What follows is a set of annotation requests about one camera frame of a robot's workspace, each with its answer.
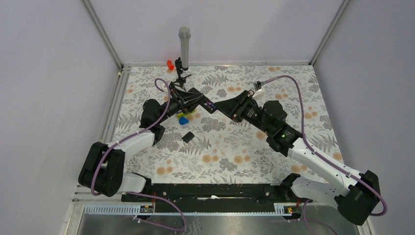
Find orange plastic piece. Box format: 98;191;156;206
166;60;175;71

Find black battery cover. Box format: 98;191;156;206
182;132;195;143

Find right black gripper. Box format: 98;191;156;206
213;90;272;135

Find grey microphone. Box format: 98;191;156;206
178;26;191;71

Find black tripod mic stand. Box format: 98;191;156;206
173;57;192;91

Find floral table mat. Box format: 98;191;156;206
124;66;343;184

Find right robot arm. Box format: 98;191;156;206
214;91;380;226

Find green yellow block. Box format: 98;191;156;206
177;110;195;118

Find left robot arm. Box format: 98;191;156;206
78;88;213;201

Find blue plastic piece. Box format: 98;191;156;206
179;117;189;125

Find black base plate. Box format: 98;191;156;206
121;184;307;213

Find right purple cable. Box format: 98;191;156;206
261;75;388;217

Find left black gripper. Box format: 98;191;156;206
157;88;205;124

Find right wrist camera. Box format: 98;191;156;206
253;81;265;100

